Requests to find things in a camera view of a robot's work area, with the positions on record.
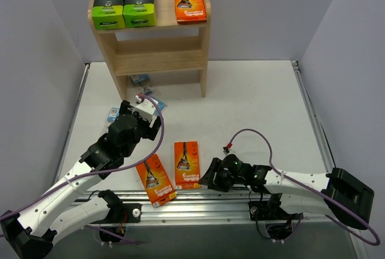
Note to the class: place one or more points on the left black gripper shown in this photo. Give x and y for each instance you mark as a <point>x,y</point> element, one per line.
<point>153,129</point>

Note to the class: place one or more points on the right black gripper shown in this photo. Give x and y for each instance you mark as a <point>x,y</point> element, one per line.
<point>216,174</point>

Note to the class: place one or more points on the orange Fusion box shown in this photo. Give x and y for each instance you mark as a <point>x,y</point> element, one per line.
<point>186,165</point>
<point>190,11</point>
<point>156,181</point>

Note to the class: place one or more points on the green black razor box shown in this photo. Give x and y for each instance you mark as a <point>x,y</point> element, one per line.
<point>108,14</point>
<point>139,13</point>

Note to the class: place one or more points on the second left white arm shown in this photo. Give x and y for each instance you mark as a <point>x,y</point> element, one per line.
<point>106,156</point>

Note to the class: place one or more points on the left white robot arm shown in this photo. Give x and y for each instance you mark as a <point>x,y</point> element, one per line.
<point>32,231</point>

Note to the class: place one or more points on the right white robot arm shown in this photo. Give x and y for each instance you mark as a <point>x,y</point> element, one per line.
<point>337,193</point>

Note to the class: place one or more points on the blue razor blister under shelf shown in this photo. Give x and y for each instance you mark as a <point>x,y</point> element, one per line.
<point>143,84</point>

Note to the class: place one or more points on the wooden two-tier shelf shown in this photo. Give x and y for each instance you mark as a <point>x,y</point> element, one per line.
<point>166,47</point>

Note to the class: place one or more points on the blue razor blister left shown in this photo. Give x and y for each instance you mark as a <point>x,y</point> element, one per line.
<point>113,114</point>

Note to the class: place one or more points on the blue razor blister middle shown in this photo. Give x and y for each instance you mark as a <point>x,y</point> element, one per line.
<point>161,104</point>

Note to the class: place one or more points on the aluminium frame rail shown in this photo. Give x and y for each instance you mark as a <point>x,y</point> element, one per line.
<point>190,207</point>

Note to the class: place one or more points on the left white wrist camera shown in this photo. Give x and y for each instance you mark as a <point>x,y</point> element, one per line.
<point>145,109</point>

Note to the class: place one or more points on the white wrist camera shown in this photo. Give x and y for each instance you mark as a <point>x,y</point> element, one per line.
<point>145,109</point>
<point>227,149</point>

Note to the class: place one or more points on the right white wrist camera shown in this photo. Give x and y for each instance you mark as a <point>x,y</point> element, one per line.
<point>227,149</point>

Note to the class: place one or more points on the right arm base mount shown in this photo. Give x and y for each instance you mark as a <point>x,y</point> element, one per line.
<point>260,211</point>

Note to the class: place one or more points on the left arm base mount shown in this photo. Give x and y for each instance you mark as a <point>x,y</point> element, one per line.
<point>126,210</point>

